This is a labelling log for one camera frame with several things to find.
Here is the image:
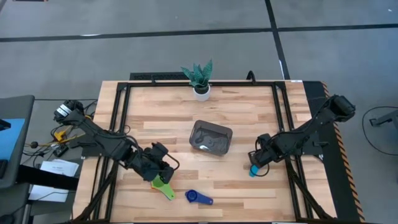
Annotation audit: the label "black mat with hazard stripe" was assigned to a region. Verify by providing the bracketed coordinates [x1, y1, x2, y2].
[303, 80, 366, 222]

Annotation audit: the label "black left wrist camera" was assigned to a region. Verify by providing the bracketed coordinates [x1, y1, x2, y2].
[150, 141, 170, 160]

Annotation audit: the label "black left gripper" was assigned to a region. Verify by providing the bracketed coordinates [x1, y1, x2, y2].
[132, 149, 175, 185]

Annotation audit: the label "snake plant in white pot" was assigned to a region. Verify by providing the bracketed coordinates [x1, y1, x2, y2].
[180, 58, 214, 103]

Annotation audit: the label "black ribbed mat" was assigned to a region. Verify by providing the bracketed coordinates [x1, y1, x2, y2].
[129, 72, 189, 81]

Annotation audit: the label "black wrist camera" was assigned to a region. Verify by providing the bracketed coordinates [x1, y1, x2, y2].
[150, 141, 170, 160]
[256, 133, 272, 147]

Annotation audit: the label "purple plastic measuring cup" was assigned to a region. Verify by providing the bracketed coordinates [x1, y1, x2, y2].
[184, 189, 215, 206]

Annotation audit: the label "grey stand foot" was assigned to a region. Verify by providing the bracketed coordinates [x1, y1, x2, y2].
[369, 108, 398, 129]

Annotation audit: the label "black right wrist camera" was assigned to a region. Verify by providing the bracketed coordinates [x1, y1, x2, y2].
[256, 133, 272, 147]

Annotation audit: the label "black floor cable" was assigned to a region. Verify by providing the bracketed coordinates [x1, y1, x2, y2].
[361, 105, 398, 156]

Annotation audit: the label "teal plastic measuring cup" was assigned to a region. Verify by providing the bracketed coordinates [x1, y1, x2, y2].
[248, 164, 261, 179]

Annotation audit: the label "black aluminium table frame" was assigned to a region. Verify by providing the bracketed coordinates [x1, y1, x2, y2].
[73, 80, 338, 223]

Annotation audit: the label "grey desk with blue pad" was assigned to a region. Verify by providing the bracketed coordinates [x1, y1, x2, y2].
[0, 95, 35, 190]

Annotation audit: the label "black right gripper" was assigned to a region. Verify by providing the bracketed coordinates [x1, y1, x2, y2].
[248, 145, 276, 170]

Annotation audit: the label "white paper sheets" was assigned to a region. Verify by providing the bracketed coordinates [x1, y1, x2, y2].
[28, 158, 80, 203]

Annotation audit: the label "grey plastic basket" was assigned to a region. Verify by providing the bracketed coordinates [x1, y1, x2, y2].
[188, 119, 234, 157]

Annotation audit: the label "tangle of cables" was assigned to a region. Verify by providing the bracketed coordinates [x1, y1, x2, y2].
[21, 99, 94, 158]

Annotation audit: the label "green plastic measuring cup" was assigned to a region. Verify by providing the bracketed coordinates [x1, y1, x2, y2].
[151, 174, 177, 201]

